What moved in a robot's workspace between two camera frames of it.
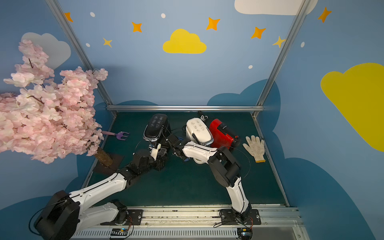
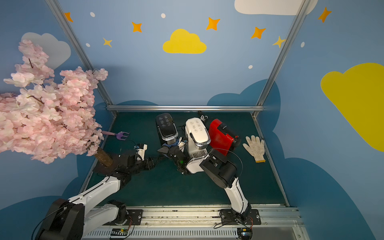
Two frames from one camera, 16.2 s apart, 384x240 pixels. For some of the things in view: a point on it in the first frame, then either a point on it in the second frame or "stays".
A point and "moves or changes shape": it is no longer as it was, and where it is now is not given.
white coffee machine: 197,131 moves or changes shape
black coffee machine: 157,128 moves or changes shape
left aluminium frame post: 59,15 stays
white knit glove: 256,148 stays
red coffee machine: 223,137 stays
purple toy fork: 119,135 stays
